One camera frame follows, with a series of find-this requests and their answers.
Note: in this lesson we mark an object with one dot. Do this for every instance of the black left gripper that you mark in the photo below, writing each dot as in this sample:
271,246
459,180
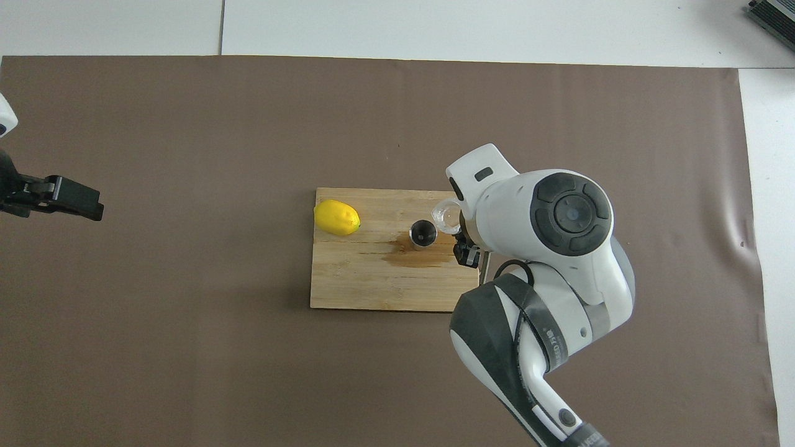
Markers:
9,192

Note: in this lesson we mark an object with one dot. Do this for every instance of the steel double jigger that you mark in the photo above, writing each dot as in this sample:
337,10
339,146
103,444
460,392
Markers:
423,234

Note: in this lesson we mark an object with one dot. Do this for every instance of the clear faceted glass cup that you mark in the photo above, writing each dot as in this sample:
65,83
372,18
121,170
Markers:
438,214

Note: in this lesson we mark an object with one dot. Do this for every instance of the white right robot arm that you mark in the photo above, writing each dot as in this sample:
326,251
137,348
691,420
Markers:
559,217

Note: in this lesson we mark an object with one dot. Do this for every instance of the wooden cutting board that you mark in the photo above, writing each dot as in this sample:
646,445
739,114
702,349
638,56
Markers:
348,279

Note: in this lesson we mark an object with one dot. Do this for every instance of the brown paper table mat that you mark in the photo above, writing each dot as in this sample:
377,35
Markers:
186,124

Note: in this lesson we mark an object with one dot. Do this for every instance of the yellow lemon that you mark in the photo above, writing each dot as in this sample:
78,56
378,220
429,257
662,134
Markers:
335,217

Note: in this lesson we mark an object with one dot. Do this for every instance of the grey finned metal device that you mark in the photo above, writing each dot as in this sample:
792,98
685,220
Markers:
779,15

